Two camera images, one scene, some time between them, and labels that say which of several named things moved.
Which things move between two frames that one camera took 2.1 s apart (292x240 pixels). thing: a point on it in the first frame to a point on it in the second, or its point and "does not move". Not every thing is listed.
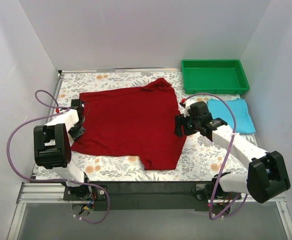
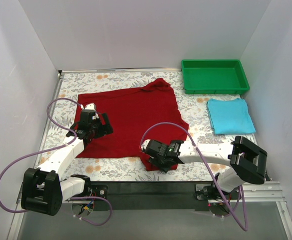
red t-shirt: (137, 122) does not move
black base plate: (144, 195) does not move
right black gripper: (179, 125) to (154, 155)
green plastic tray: (222, 76) does not move
